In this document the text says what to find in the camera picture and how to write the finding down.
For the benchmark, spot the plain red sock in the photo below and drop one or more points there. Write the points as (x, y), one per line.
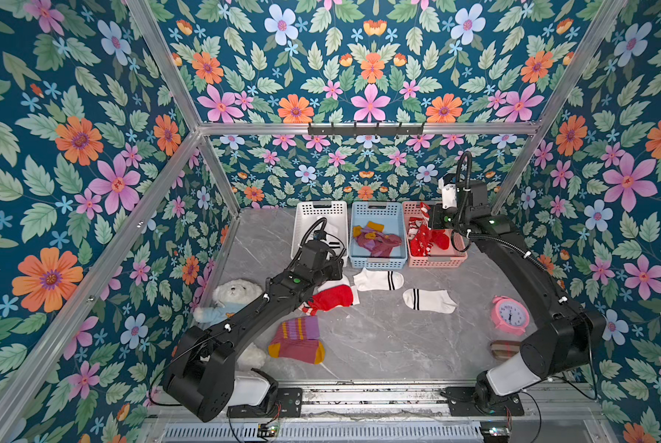
(438, 239)

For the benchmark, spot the black hook rail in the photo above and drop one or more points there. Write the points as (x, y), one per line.
(368, 129)

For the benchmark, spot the white sock far right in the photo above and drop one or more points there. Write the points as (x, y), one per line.
(431, 301)

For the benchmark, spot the pink alarm clock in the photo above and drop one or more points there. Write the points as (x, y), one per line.
(509, 316)

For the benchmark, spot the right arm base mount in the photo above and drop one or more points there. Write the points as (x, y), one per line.
(481, 400)

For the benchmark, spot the white sock black stripes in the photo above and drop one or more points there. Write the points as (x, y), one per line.
(341, 291)
(367, 280)

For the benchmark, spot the purple striped sock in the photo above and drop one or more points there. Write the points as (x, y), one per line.
(298, 339)
(369, 230)
(392, 241)

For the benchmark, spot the plaid beige pouch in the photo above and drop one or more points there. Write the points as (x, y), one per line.
(503, 350)

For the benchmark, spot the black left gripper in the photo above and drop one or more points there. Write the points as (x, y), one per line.
(336, 270)

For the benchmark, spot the light blue plastic basket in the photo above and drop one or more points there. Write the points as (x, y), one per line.
(391, 216)

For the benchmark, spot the pink plastic basket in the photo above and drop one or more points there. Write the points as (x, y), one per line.
(449, 259)

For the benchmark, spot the white plastic basket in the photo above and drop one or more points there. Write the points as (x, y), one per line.
(336, 215)

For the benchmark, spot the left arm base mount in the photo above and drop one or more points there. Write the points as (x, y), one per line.
(281, 403)

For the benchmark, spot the purple striped sock bottom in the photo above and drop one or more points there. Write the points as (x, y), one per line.
(392, 241)

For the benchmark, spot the white sock black stripes left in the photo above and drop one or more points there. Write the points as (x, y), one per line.
(341, 291)

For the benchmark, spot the white sock black stripes right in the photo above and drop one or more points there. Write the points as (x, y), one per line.
(367, 280)

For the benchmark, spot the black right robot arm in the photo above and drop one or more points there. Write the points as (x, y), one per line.
(567, 336)

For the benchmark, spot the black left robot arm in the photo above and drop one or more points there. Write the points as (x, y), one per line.
(202, 375)

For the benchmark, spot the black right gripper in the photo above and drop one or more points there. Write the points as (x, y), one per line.
(438, 216)

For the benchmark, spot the white teddy bear blue sweater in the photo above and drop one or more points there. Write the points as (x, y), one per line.
(227, 300)

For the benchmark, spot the red white striped santa sock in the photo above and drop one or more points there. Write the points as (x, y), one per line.
(412, 230)

